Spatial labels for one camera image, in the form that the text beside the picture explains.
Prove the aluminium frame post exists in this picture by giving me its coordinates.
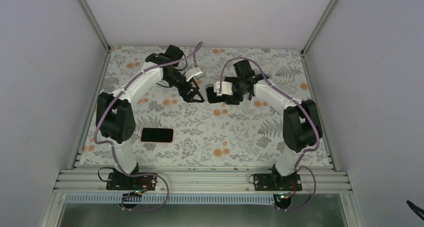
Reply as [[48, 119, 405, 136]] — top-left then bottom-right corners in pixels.
[[301, 0, 339, 58], [78, 0, 111, 53]]

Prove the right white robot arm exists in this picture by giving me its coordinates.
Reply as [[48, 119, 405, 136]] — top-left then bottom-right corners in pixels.
[[213, 57, 323, 191]]

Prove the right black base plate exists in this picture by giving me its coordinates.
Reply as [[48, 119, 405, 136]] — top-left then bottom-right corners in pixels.
[[248, 172, 303, 192]]

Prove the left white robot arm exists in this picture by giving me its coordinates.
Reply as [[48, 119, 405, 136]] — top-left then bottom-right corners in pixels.
[[93, 42, 205, 190]]

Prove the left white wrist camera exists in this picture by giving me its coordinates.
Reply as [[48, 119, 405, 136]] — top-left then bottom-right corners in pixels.
[[183, 66, 206, 82]]

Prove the aluminium mounting rail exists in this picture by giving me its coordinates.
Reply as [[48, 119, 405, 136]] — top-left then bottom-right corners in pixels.
[[53, 166, 353, 194]]

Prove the left aluminium frame post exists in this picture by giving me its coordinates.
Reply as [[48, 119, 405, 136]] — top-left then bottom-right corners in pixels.
[[78, 0, 111, 53]]

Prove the phone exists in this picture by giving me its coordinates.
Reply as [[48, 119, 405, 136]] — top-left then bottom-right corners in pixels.
[[205, 86, 241, 105], [140, 127, 175, 144]]

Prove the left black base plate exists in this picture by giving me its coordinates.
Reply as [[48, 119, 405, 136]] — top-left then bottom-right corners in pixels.
[[105, 172, 157, 191]]

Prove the slotted grey cable duct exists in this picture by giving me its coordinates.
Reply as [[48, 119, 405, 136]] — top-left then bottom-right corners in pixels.
[[64, 192, 275, 205]]

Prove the floral patterned table mat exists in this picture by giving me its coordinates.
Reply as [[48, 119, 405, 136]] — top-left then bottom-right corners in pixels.
[[79, 45, 332, 168]]

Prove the right aluminium frame post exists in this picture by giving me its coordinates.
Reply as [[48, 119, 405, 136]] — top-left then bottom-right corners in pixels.
[[301, 0, 339, 58]]

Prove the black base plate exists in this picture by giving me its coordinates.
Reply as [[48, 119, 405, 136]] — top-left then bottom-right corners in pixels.
[[105, 172, 157, 191], [248, 172, 303, 192]]

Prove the black object at edge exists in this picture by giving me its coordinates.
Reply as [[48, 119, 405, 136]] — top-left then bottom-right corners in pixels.
[[406, 200, 424, 220]]

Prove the phone in pink case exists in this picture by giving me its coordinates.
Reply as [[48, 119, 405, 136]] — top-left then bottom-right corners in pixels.
[[140, 127, 175, 144]]

